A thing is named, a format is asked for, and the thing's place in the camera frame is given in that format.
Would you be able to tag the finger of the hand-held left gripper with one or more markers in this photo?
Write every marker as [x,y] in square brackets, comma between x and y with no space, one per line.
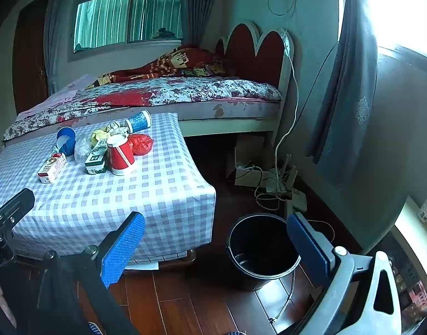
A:
[18,203]

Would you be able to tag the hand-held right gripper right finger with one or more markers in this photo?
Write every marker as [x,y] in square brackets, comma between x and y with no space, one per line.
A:
[307,247]

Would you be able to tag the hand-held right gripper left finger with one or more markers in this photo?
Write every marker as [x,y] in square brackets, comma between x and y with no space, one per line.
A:
[122,247]

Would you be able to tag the black plastic bucket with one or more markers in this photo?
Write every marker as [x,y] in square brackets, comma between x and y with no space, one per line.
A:
[262,265]

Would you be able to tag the red white carton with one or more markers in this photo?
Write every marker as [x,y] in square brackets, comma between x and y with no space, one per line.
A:
[52,168]

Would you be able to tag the blue knotted cloth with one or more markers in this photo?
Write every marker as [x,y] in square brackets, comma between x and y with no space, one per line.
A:
[68,150]

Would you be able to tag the clear plastic bag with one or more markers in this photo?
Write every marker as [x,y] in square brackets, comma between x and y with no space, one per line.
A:
[82,148]

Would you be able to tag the green white carton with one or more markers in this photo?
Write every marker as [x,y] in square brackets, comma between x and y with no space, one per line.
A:
[96,160]

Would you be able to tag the red paper cup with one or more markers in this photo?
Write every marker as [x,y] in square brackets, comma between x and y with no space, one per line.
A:
[121,157]

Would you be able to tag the yellow knotted cloth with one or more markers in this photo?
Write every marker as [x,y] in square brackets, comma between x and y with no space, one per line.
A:
[98,136]

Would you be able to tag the red plastic bag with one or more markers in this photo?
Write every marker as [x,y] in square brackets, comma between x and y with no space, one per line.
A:
[141,143]

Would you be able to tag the beige knotted cloth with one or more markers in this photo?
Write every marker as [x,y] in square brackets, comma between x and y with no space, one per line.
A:
[116,127]

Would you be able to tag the blue patterned paper cup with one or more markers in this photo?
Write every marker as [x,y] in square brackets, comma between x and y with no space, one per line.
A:
[138,122]

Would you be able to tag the person's left hand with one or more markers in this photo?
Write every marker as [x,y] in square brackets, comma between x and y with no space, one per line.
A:
[0,300]

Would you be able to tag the white power strip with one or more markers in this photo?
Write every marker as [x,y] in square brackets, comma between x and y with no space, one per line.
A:
[297,200]

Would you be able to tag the checkered tablecloth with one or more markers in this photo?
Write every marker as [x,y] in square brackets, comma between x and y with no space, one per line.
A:
[129,199]

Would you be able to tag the white router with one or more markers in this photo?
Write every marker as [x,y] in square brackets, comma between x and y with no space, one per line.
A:
[289,176]

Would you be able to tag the pink cloth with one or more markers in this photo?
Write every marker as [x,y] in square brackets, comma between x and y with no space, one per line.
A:
[59,94]

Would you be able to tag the cardboard box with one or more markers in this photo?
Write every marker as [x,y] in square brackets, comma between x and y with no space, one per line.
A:
[248,150]

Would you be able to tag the brown wooden door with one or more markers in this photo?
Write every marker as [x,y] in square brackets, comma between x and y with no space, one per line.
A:
[30,59]

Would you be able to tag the blue patterned curtain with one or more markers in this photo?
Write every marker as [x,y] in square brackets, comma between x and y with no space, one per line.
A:
[353,94]

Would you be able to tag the floral quilt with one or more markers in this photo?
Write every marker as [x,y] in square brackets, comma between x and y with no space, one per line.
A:
[185,90]

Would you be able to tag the red printed blanket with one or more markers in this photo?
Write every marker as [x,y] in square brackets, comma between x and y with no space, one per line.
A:
[171,62]

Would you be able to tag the colourful printed pillow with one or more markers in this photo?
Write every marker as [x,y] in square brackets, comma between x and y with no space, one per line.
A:
[206,69]

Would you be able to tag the red heart-shaped headboard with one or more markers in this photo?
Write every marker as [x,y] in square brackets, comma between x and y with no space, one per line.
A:
[255,52]

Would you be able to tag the window with green curtain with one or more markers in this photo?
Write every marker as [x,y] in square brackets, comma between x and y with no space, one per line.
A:
[129,10]

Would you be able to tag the grey window curtain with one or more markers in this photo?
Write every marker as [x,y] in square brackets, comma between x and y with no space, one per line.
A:
[199,7]

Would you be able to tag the bright side window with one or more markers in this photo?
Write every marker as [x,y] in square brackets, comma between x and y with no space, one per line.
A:
[402,10]

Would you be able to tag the bed with white frame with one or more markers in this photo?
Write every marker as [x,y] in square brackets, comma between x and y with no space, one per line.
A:
[217,111]

